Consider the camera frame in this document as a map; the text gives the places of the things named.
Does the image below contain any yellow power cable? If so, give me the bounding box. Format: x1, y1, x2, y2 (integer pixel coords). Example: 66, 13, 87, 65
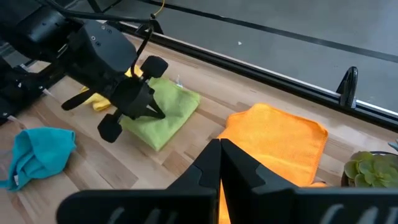
153, 0, 166, 17

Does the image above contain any black frame handle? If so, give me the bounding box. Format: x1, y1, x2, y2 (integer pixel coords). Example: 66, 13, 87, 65
336, 66, 359, 110

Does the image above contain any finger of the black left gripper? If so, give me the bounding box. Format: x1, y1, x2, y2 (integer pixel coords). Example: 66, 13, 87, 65
136, 55, 170, 120
97, 104, 164, 144

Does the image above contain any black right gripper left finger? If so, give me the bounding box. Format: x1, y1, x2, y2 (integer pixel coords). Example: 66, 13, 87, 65
55, 138, 222, 224

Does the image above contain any potted succulent plant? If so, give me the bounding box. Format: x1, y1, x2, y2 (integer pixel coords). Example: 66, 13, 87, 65
341, 139, 398, 189

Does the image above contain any green microfiber towel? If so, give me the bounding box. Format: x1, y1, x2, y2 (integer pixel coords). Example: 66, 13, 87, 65
119, 77, 201, 152

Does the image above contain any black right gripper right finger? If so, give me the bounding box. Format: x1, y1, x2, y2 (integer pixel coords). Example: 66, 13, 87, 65
220, 138, 398, 224

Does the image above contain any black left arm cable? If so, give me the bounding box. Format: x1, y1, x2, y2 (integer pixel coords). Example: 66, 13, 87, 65
40, 0, 155, 78

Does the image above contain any orange microfiber towel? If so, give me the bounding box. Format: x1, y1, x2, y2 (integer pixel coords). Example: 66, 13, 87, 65
216, 103, 329, 224

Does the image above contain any teal microfiber towel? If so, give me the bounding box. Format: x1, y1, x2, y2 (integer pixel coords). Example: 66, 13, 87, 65
0, 126, 77, 192

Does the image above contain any yellow microfiber towel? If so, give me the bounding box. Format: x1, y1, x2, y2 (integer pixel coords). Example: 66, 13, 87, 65
80, 65, 144, 112

